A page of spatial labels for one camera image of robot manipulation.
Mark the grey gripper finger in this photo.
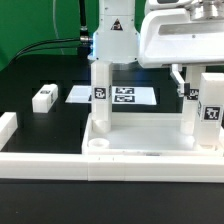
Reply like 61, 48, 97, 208
170, 64, 190, 97

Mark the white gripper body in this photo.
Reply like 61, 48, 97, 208
138, 8, 224, 68

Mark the white desk top tray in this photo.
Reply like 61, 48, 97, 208
82, 112, 224, 157

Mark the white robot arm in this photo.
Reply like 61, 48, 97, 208
89, 0, 224, 96

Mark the fiducial marker plate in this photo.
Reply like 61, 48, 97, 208
66, 85, 157, 105

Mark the white U-shaped obstacle fence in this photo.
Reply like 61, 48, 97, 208
0, 112, 224, 183

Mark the black cable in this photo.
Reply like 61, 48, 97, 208
7, 0, 94, 67

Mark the thin white cable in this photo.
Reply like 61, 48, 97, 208
52, 0, 66, 56

